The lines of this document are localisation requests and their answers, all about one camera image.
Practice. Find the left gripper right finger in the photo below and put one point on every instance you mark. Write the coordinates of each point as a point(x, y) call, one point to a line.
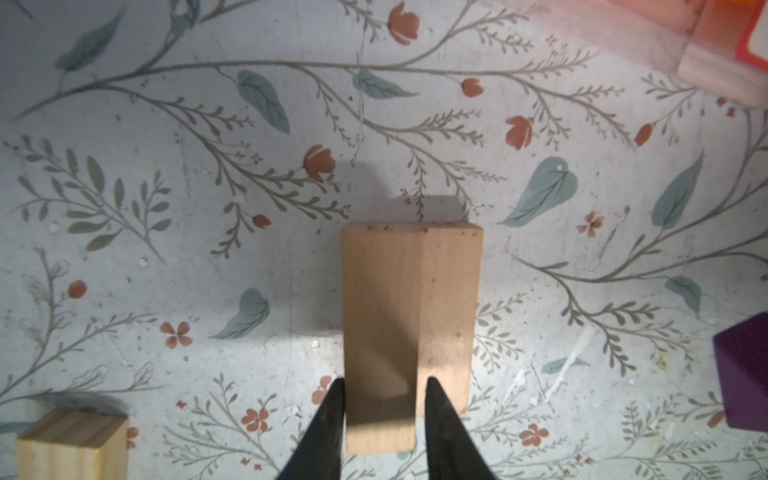
point(451, 453)

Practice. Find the purple block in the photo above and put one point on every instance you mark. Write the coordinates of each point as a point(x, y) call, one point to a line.
point(741, 359)

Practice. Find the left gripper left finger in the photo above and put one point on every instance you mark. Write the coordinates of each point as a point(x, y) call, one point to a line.
point(318, 453)

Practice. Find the wood block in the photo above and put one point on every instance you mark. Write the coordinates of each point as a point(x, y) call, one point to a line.
point(71, 444)
point(451, 260)
point(381, 267)

